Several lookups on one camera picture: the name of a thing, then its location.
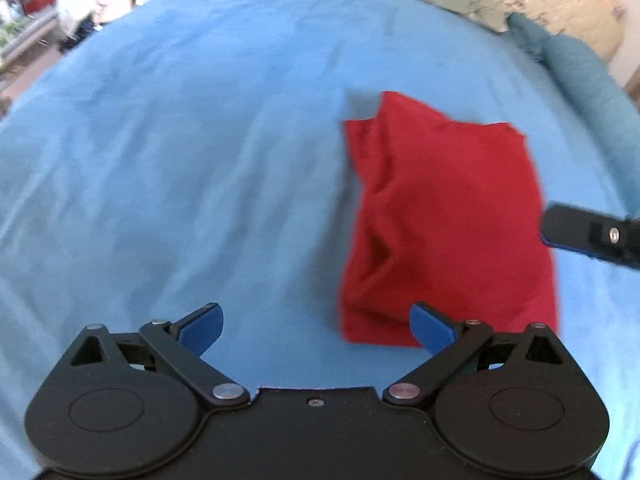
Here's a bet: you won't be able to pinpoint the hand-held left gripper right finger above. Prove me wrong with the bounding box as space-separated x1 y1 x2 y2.
382 301 566 407

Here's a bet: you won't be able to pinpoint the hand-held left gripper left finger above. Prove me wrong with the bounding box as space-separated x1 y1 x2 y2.
69 302 251 407

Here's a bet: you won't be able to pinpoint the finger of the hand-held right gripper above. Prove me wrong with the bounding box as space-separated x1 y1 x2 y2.
541 203 640 270

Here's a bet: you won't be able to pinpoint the red knit sweater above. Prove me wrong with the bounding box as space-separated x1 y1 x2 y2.
339 91 559 349

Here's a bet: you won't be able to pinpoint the rolled blue duvet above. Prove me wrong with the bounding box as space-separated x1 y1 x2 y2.
506 12 640 203

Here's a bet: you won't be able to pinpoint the bed with blue sheet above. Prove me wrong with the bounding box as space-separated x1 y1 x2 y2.
0 0 640 480

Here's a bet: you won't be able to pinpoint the beige quilted headboard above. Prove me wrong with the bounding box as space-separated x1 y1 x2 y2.
445 0 627 86

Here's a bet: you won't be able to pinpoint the black bag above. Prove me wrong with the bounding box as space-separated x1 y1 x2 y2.
59 12 102 54

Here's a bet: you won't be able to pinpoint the white desk shelf unit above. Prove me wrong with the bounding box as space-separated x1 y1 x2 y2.
0 0 137 111

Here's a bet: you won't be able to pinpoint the green packets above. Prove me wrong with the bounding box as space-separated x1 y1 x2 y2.
0 19 27 47

